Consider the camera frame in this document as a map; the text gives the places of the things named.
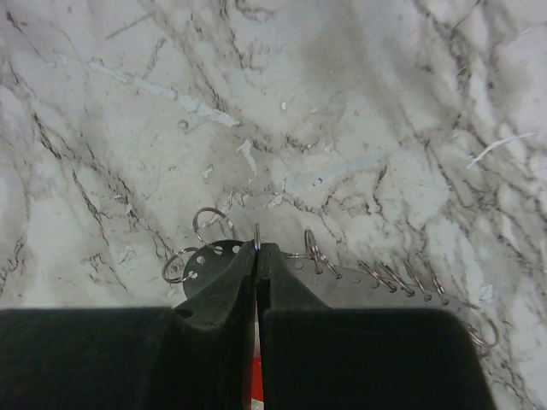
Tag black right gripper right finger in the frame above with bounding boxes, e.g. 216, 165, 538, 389
256, 243, 496, 409

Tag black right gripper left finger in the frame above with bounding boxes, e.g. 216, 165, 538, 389
1, 243, 256, 409

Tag grey red key organizer plate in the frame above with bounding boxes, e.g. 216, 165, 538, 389
178, 230, 487, 406

